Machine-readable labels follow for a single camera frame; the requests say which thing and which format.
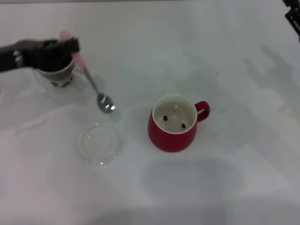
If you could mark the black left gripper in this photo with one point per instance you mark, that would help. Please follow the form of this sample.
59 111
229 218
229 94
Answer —
14 57

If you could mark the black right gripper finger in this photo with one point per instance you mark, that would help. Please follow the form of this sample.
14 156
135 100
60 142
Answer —
294 16

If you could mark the clear double-walled glass cup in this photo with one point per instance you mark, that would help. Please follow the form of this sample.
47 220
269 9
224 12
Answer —
59 76

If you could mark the coffee beans pile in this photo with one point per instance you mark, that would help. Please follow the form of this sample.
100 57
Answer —
55 66

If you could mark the single coffee bean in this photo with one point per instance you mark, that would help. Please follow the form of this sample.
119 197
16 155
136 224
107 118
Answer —
165 117
183 125

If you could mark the red ceramic mug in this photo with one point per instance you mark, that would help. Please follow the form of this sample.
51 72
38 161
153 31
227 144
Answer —
172 140

